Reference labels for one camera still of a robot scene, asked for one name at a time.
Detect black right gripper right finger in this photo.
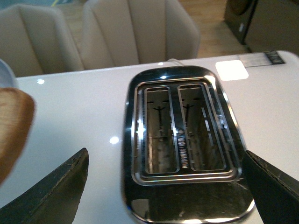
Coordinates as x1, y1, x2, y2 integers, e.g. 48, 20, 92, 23
242, 150, 299, 224

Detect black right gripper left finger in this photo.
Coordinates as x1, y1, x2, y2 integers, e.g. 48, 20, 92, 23
0, 148, 89, 224

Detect toast bread slice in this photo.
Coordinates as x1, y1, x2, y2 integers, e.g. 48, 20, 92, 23
0, 87, 35, 183

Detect light blue plate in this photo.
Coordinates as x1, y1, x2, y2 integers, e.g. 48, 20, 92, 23
0, 59, 19, 88

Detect chrome and white toaster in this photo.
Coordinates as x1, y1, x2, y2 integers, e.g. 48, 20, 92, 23
121, 66, 254, 224

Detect label sticker on table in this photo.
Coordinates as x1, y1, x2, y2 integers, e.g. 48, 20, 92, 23
238, 51, 285, 67

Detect beige chair left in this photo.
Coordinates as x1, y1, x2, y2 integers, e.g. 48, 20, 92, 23
0, 4, 84, 77

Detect beige chair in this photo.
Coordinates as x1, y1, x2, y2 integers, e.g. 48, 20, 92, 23
0, 4, 84, 77
80, 0, 200, 70

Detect beige chair right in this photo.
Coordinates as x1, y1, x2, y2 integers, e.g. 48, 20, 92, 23
80, 0, 200, 70

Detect dark grey washing machine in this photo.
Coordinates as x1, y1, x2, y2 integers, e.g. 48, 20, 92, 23
224, 0, 257, 45

